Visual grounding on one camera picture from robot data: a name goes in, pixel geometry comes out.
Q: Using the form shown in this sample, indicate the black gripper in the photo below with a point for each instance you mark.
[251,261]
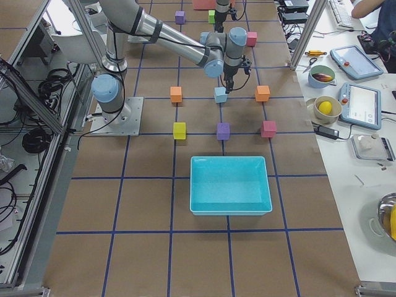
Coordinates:
[229,72]

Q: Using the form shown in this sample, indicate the light blue block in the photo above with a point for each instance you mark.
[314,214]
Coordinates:
[220,94]

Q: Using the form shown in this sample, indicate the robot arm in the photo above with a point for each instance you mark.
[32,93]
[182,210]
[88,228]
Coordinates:
[220,55]
[223,8]

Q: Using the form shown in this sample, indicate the orange block far right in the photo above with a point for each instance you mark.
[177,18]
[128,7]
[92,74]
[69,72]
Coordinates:
[262,93]

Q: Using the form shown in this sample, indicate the orange block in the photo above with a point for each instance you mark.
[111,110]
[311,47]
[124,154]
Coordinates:
[262,93]
[176,95]

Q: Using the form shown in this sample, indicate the purple block right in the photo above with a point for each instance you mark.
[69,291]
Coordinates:
[223,131]

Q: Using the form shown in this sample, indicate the purple block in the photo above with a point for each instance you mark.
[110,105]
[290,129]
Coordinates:
[223,131]
[180,17]

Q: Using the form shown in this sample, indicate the pink block far left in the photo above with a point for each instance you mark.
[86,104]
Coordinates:
[251,39]

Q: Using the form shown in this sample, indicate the pink block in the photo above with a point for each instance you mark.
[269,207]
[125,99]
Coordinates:
[268,129]
[251,39]

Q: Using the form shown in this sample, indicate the orange block near right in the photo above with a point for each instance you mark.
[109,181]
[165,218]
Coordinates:
[176,95]

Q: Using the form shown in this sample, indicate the pink block far right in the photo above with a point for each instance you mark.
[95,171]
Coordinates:
[268,129]

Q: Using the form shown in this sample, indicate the yellow foam block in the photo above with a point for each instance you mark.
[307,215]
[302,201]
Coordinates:
[179,130]

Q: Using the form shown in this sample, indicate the green foam block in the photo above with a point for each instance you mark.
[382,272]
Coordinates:
[211,16]

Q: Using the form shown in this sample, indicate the black scissors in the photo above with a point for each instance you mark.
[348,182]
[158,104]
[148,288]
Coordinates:
[311,62]

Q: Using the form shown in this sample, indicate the purple block near left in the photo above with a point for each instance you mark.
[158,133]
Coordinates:
[180,17]

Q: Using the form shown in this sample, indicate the pink plastic tray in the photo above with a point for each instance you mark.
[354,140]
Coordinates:
[204,4]

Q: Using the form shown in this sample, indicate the gold metal cylinder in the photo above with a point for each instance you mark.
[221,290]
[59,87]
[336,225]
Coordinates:
[315,53]

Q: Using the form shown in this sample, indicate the green bowl with eggplant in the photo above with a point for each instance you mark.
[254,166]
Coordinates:
[320,76]

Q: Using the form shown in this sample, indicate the black electronics box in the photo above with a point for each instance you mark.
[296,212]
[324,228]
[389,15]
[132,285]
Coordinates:
[293,11]

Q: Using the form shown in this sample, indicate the yellow lemon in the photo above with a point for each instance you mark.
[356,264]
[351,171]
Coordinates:
[325,107]

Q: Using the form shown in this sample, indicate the bowl with lemon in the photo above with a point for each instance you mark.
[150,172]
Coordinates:
[319,118]

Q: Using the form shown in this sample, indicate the cyan plastic bin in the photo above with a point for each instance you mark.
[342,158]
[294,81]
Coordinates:
[233,185]

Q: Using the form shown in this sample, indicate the black power adapter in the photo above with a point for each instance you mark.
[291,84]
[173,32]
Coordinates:
[326,132]

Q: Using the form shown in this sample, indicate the teach pendant far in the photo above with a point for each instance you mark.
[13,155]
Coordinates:
[355,63]

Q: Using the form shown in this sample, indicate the teach pendant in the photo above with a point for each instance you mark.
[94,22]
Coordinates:
[355,63]
[361,106]

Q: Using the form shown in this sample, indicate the teach pendant near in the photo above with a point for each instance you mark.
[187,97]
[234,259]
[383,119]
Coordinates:
[361,106]

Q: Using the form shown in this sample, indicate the white keyboard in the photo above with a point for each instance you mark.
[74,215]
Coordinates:
[339,13]

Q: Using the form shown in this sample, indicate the kitchen scale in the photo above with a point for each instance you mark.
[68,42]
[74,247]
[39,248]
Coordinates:
[372,147]

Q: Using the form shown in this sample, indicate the person at desk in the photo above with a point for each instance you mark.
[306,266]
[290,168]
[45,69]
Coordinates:
[385,28]

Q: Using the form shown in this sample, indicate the steel bowl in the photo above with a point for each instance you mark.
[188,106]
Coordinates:
[383,224]

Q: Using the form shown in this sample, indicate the aluminium frame post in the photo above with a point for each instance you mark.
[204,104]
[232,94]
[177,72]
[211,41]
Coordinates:
[310,25]

